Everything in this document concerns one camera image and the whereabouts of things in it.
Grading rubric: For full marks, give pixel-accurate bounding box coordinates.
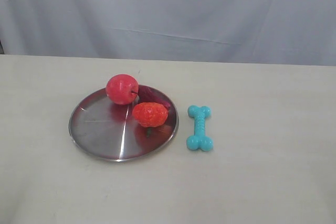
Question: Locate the teal toy bone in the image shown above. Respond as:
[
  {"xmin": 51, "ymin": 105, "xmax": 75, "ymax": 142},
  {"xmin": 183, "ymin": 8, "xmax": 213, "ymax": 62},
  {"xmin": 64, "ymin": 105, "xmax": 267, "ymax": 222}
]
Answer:
[{"xmin": 186, "ymin": 105, "xmax": 213, "ymax": 152}]

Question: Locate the orange-red toy strawberry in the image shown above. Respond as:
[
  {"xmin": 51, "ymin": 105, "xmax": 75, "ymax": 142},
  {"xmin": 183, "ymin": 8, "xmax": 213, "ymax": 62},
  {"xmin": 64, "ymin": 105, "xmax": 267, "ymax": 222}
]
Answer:
[{"xmin": 132, "ymin": 102, "xmax": 169, "ymax": 127}]

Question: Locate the red apple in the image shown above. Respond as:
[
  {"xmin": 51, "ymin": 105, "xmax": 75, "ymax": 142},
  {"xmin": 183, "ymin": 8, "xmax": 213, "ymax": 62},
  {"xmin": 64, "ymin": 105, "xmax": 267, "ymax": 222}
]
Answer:
[{"xmin": 105, "ymin": 74, "xmax": 139, "ymax": 105}]

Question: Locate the round stainless steel plate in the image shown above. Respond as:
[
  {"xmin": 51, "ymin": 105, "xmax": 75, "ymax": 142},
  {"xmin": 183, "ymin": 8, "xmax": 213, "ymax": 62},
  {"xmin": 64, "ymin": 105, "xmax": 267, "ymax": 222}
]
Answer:
[{"xmin": 68, "ymin": 88, "xmax": 179, "ymax": 162}]

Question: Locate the white backdrop cloth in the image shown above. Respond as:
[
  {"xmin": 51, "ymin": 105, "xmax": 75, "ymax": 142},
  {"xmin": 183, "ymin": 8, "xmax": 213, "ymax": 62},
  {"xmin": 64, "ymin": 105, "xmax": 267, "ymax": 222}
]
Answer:
[{"xmin": 1, "ymin": 0, "xmax": 335, "ymax": 66}]

